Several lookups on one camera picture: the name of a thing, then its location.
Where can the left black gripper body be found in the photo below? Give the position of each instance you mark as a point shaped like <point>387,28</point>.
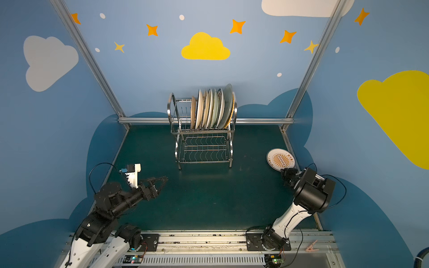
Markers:
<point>148,189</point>

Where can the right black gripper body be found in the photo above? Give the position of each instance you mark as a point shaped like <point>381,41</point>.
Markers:
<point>289,175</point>

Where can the orange sunburst plate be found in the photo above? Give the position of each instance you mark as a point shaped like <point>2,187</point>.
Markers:
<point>200,104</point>
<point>280,159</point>

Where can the dark navy plate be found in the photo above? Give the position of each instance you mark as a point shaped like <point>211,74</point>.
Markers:
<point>193,112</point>

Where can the orange sunburst plate front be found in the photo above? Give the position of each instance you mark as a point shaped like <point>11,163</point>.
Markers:
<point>200,104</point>

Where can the white plate grey emblem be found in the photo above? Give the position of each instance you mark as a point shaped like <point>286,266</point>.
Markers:
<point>208,109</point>

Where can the cream floral plate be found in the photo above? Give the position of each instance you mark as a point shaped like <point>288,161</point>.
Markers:
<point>204,109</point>

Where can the light green flower plate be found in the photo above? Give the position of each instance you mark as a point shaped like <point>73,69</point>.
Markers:
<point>215,110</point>

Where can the plain pale green plate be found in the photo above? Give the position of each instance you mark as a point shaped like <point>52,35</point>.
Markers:
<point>228,98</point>

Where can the white plate dark lettered rim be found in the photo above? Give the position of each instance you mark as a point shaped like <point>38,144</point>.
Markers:
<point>221,107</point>

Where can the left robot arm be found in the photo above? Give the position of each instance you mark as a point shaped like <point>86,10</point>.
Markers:
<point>99,241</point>

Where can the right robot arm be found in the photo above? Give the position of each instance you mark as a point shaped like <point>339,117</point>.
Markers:
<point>312,194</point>

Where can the stainless steel dish rack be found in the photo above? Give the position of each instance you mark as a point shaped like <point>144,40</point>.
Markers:
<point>211,146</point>

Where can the left controller board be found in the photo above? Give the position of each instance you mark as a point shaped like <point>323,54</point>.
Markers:
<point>132,259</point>

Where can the controller board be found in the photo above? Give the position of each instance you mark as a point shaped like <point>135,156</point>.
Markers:
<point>273,260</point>
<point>132,259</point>

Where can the pink clothes peg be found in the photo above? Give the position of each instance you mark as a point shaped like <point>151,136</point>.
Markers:
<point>311,247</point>

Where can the right controller board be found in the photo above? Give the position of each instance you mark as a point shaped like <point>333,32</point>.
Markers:
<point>273,260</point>

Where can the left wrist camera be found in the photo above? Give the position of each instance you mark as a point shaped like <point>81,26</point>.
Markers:
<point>130,172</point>

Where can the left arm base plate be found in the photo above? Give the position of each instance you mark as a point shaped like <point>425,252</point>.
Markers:
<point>149,242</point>

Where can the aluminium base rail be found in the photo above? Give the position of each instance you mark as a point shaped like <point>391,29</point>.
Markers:
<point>217,248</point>

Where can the rear aluminium frame bar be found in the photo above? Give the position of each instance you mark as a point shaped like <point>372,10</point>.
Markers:
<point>239,121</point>

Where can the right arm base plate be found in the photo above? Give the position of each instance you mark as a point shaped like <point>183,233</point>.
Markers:
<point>258,242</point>

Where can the right aluminium frame post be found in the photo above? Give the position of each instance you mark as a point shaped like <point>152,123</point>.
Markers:
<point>324,41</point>

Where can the aluminium frame post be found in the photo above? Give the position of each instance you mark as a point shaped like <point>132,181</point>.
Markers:
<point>66,17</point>
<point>324,41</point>

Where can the left aluminium frame post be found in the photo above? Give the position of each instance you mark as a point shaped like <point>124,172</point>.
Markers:
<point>66,17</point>

